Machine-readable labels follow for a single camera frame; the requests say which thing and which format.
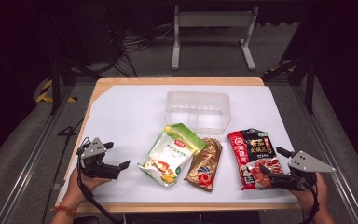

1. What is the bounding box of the aluminium rail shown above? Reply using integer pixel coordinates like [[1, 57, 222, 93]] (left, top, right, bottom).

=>
[[0, 84, 76, 224], [291, 83, 358, 224]]

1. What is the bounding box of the black metal stand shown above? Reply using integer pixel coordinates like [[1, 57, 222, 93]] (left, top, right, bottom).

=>
[[261, 54, 317, 115], [47, 52, 104, 116]]

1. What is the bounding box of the gold foil packet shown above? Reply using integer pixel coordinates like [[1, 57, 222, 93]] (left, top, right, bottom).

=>
[[184, 137, 224, 193]]

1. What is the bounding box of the person's left hand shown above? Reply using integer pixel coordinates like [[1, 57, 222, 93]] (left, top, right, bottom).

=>
[[62, 167, 113, 209]]

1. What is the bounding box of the red bead bracelet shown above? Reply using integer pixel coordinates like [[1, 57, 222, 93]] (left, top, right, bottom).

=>
[[51, 205, 79, 217]]

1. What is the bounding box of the green and white food packet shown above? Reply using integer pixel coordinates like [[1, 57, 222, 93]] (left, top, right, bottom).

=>
[[137, 122, 207, 188]]

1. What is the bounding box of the clear plastic container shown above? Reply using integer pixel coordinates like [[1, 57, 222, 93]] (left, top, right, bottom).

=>
[[163, 90, 232, 136]]

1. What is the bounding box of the person's right hand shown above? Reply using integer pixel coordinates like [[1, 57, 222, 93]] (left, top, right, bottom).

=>
[[287, 172, 330, 217]]

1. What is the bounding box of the white paper sheet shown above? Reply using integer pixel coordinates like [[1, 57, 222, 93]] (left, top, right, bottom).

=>
[[58, 84, 299, 203]]

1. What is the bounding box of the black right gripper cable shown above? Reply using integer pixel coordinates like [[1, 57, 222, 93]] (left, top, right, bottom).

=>
[[301, 180, 322, 224]]

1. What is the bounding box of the bundle of floor cables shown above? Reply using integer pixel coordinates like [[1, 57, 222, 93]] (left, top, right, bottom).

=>
[[103, 22, 175, 78]]

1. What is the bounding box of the grey metal stand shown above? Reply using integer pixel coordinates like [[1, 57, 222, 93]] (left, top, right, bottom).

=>
[[171, 4, 260, 71]]

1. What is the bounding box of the red and black food packet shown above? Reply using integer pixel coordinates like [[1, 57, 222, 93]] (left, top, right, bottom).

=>
[[227, 127, 285, 191]]

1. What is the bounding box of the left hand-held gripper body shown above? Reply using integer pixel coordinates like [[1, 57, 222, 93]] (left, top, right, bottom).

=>
[[76, 136, 122, 180]]

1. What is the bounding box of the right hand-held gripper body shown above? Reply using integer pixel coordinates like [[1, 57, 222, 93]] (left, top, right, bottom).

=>
[[272, 150, 337, 192]]

